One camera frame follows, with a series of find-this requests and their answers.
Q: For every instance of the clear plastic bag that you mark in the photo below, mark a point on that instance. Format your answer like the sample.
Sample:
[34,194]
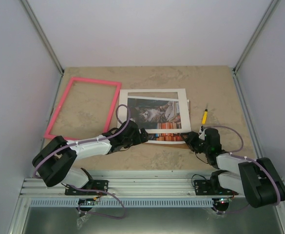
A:
[82,218]

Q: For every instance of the yellow handled screwdriver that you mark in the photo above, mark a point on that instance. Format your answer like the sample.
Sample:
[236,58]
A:
[204,117]

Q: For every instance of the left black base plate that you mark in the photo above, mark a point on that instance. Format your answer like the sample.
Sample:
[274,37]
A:
[101,185]

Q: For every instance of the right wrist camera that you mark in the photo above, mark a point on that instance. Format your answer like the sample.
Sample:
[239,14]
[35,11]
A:
[202,133]

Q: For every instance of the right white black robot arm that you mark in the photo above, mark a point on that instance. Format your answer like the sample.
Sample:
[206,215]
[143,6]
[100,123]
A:
[256,179]

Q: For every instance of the right aluminium corner post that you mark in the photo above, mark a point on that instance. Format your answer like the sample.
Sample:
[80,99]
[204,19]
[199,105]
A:
[257,32]

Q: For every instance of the pink wooden photo frame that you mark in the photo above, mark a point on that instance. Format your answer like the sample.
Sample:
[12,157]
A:
[58,108]

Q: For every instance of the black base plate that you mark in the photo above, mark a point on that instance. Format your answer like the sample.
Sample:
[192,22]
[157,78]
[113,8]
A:
[202,187]
[101,185]

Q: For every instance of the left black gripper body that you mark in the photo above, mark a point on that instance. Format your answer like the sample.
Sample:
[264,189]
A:
[128,143]

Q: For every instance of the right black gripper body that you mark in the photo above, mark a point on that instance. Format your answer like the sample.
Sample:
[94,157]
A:
[201,147]

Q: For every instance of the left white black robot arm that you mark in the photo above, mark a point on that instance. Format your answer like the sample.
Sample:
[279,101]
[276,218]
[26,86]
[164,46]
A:
[54,163]

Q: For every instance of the aluminium corner post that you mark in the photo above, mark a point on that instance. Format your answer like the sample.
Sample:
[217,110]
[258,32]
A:
[257,32]
[41,34]

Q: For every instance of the cat and books photo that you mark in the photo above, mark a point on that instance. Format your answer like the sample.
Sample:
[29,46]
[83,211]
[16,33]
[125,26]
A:
[157,114]

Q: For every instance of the white passe-partout mat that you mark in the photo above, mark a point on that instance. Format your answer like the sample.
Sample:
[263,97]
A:
[179,94]

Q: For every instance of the aluminium rail base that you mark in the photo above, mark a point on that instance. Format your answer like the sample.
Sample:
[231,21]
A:
[126,184]

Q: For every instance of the grey slotted cable duct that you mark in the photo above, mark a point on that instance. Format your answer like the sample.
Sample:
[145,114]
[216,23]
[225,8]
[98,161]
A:
[127,202]

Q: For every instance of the left aluminium corner post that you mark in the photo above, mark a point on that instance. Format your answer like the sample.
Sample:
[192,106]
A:
[41,34]

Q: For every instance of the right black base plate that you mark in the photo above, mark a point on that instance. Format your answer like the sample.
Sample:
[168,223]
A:
[202,187]

